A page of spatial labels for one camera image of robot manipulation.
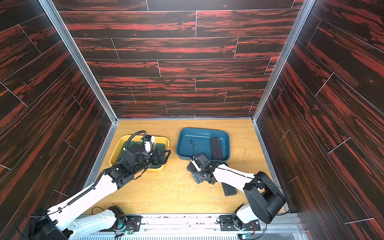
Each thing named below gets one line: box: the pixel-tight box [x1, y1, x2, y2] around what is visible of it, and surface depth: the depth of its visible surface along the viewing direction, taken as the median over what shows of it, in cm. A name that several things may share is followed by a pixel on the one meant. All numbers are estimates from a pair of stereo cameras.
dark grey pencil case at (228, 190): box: [221, 182, 237, 197], surface depth 84 cm
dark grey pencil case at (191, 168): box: [187, 161, 198, 173], surface depth 94 cm
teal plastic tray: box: [176, 127, 231, 163], surface depth 108 cm
